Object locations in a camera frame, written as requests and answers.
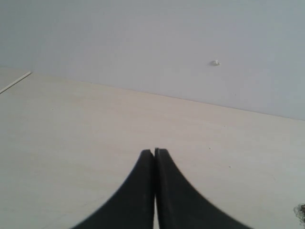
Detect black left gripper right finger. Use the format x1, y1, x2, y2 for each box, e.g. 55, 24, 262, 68
154, 148, 249, 229

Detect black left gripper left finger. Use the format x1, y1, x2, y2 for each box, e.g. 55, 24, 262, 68
74, 149, 155, 229

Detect brown beans and white grains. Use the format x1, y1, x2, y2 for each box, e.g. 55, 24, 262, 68
294, 203, 305, 223

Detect white wall plug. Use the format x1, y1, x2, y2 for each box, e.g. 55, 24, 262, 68
210, 60, 221, 66

